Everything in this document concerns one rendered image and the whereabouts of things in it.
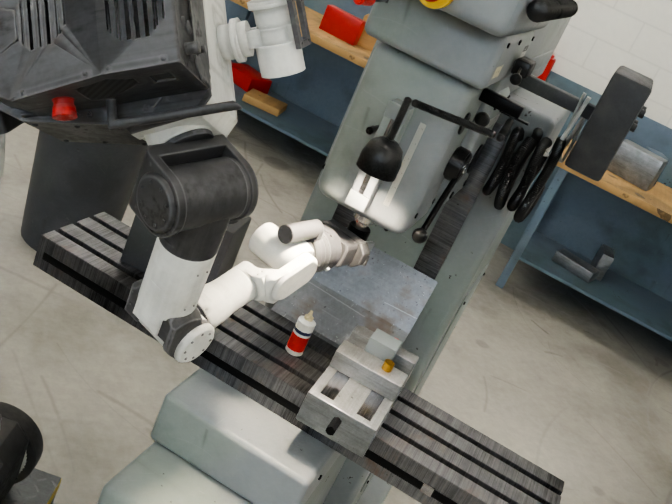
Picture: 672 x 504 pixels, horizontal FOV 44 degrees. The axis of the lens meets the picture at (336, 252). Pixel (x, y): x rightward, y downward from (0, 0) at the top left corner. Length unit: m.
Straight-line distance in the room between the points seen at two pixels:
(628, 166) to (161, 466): 4.03
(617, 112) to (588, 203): 4.15
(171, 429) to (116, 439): 1.15
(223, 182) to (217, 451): 0.72
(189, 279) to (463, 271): 0.97
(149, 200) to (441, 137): 0.59
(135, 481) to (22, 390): 1.34
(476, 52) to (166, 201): 0.61
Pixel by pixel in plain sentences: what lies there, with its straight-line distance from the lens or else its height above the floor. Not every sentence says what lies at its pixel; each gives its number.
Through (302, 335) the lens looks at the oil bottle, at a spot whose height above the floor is 0.98.
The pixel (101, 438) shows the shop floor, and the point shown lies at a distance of 2.89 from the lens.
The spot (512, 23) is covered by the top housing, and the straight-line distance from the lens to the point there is 1.36.
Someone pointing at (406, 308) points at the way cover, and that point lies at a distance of 2.08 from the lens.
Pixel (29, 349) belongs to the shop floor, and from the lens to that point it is 3.18.
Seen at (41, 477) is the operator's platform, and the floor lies 0.40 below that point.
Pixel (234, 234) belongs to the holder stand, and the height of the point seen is 1.11.
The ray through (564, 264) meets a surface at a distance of 5.43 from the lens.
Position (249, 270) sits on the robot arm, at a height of 1.22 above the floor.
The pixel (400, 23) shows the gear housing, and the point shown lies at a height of 1.67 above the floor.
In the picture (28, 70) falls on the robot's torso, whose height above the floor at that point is 1.50.
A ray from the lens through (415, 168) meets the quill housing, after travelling 1.54.
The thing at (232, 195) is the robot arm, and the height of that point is 1.43.
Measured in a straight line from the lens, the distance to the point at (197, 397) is 1.75.
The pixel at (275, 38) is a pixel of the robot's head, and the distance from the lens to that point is 1.23.
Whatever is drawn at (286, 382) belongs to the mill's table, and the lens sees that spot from 1.75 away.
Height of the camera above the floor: 1.88
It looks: 24 degrees down
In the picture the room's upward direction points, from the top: 24 degrees clockwise
